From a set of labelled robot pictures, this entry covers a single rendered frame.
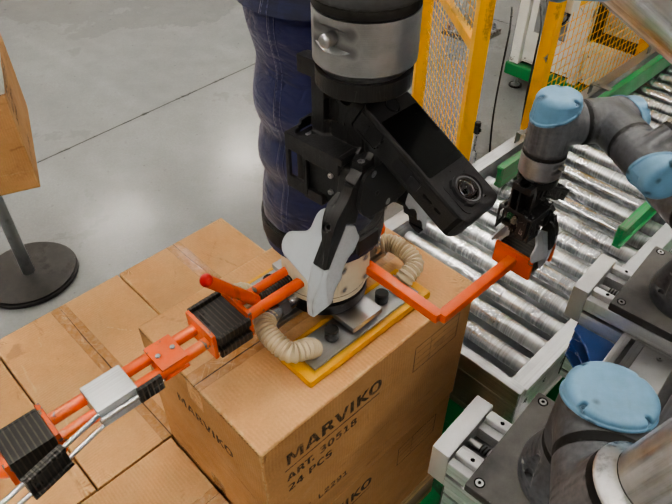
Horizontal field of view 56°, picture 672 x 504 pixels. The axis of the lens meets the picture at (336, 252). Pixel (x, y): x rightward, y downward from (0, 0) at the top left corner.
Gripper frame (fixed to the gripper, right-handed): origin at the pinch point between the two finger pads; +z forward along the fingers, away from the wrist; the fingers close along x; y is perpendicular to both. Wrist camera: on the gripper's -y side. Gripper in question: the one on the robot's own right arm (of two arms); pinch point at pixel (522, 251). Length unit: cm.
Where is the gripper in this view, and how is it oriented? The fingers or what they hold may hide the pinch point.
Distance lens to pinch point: 131.1
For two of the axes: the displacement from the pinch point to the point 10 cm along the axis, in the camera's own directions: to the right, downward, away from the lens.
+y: -7.2, 4.6, -5.1
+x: 6.9, 4.9, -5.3
